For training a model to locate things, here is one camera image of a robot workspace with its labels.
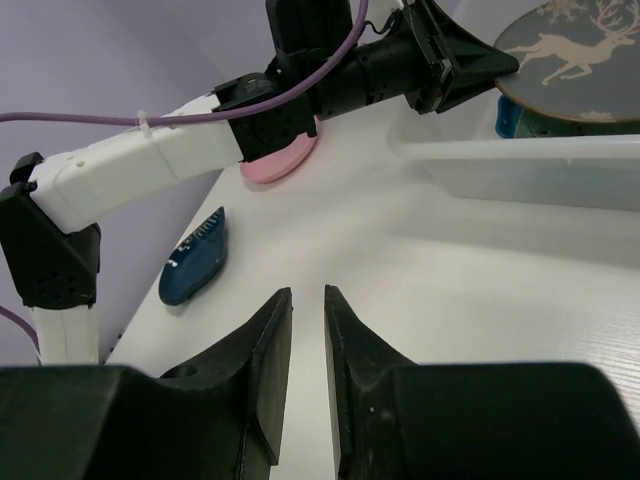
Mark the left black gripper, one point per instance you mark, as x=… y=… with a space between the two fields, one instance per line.
x=424 y=55

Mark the dark blue leaf plate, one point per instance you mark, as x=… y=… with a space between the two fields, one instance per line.
x=196 y=261

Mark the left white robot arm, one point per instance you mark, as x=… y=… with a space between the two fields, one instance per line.
x=330 y=59

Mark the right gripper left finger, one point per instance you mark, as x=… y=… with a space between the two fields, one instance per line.
x=225 y=415

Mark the translucent plastic bin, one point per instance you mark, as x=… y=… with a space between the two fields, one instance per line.
x=463 y=154

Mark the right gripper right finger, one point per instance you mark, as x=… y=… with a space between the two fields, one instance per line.
x=375 y=395

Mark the dark teal round plate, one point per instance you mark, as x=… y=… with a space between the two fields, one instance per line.
x=590 y=123

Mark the grey reindeer plate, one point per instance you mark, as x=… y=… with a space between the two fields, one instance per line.
x=578 y=61

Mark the pink round plate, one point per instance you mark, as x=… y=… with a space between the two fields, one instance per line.
x=278 y=165

